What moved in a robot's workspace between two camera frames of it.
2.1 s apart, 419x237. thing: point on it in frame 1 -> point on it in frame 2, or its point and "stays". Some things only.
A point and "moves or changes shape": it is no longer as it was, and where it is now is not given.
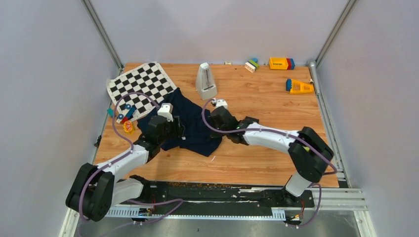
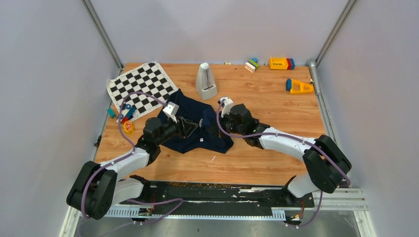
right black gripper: x=216 y=135 -> x=222 y=120
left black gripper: x=178 y=131 stays
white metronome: x=205 y=84 stays
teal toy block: x=110 y=111 stays
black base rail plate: x=214 y=194 stays
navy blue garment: x=198 y=138 moves or changes shape
